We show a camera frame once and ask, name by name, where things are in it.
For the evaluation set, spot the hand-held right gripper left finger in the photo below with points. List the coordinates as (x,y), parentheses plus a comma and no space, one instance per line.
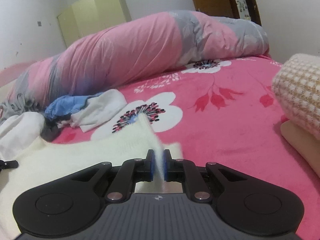
(150,165)

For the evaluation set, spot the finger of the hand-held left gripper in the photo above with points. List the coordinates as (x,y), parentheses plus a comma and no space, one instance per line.
(10,165)

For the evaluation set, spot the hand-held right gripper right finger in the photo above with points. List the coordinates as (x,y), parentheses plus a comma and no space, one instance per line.
(166,165)

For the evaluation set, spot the cream knit sweater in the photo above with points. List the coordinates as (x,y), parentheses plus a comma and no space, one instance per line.
(87,152)

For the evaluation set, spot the white t-shirt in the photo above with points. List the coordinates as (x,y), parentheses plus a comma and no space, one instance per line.
(20,132)

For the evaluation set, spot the dark grey garment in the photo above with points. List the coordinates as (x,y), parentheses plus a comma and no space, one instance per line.
(51,131)

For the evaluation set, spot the pink floral blanket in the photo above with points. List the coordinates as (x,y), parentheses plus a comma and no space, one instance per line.
(225,135)

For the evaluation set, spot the white striped garment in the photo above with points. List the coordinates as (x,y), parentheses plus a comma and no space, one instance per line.
(105,107)

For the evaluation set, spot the blue garment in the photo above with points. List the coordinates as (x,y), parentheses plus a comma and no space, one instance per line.
(67,106)

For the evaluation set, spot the pink headboard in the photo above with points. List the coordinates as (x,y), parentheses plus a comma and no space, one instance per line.
(12,73)

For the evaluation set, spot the pink and grey duvet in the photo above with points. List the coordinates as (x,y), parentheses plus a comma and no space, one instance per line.
(125,55)

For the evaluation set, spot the beige folded garment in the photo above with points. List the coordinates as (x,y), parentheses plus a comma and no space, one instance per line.
(300,145)

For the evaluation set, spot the pink checked folded garment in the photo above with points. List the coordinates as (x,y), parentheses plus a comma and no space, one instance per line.
(300,92)

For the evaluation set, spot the pale yellow wardrobe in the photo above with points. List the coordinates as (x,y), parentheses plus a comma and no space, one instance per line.
(95,15)

